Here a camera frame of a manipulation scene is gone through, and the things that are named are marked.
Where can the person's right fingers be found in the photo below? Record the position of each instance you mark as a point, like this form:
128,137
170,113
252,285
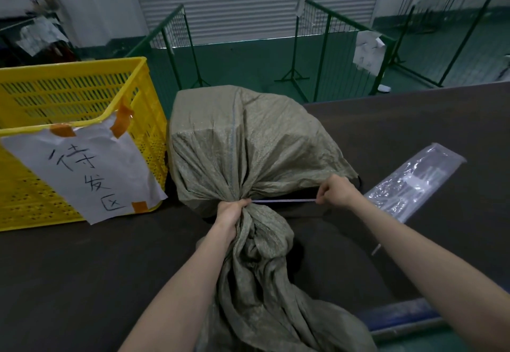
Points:
323,196

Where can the white paper sheet on fence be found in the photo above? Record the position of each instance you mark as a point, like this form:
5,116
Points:
368,52

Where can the grey roller shutter door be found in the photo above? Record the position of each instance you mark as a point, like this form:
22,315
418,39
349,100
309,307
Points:
255,0

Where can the clear plastic bag of ties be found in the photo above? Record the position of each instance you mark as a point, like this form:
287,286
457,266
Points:
414,182

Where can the white handwritten paper sign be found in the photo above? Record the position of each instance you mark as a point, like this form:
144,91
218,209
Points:
85,168

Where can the person's left forearm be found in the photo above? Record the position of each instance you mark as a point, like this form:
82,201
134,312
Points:
187,296

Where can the person's right forearm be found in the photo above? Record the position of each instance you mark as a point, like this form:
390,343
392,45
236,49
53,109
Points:
434,268

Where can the small white paper tag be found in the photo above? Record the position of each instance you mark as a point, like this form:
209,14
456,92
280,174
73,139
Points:
299,6

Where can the grey-green woven sack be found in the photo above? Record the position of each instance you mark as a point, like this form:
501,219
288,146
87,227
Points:
255,156

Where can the yellow plastic crate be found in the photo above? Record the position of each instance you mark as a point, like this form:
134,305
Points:
47,100

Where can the person's left hand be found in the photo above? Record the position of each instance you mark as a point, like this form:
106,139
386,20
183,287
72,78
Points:
228,216

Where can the person's right hand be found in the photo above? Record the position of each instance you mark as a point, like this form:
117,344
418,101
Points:
336,192

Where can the dark metal rack frame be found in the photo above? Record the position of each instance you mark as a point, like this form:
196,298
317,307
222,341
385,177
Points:
446,20

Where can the blue table edge bar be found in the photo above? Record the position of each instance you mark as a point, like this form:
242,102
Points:
402,316

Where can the crumpled white paper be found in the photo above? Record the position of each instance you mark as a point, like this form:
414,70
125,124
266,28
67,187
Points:
40,36

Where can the person's left fingers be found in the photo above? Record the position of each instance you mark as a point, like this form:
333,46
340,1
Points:
236,204

